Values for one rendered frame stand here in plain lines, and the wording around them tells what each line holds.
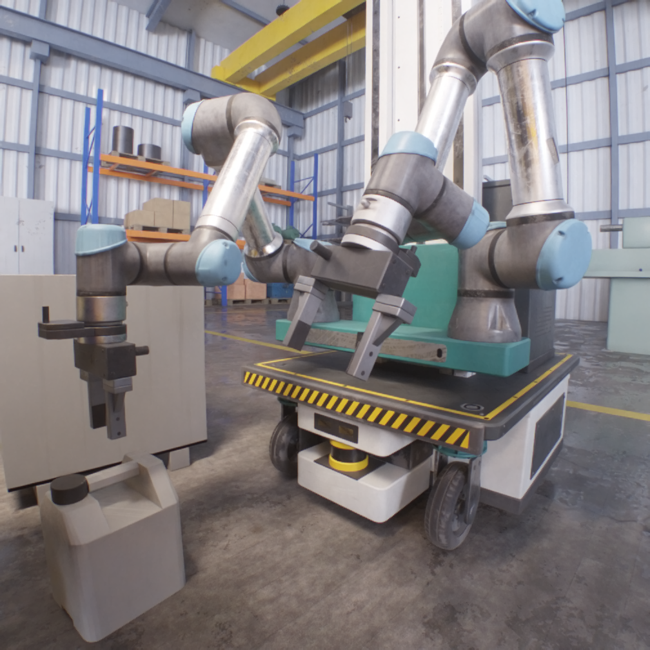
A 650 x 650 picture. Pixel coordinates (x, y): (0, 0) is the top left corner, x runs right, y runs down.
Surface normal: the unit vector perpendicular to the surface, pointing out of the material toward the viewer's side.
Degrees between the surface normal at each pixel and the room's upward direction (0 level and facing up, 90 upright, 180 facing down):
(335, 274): 67
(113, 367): 90
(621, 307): 90
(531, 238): 99
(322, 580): 0
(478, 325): 72
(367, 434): 90
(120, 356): 90
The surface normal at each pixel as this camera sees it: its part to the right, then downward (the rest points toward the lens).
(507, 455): -0.66, 0.04
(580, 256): 0.43, 0.20
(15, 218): 0.72, 0.06
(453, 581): 0.02, -1.00
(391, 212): 0.22, -0.03
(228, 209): 0.51, -0.31
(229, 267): 0.95, 0.04
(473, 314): -0.60, -0.26
